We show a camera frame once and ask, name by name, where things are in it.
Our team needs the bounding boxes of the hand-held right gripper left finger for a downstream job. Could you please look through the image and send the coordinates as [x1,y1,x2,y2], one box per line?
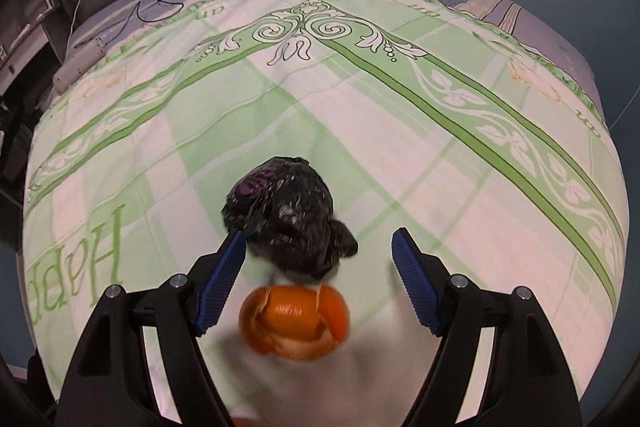
[52,229,247,427]

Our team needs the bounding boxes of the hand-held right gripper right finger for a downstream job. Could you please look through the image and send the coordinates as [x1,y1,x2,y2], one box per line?
[391,227,583,427]

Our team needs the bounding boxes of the green printed bedspread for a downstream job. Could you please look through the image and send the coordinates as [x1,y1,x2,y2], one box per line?
[22,0,631,427]

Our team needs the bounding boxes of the black plastic bag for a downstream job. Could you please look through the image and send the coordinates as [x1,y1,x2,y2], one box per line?
[221,156,359,280]

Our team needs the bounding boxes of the orange peel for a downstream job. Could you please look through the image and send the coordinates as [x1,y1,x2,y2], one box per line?
[238,283,351,360]

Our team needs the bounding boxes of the white power strip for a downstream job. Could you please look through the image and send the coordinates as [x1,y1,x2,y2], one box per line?
[52,38,107,95]

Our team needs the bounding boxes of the black cable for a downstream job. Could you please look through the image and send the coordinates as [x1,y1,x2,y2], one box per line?
[107,0,236,42]

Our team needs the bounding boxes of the bedside shelf unit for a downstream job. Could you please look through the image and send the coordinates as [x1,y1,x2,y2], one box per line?
[0,0,68,198]

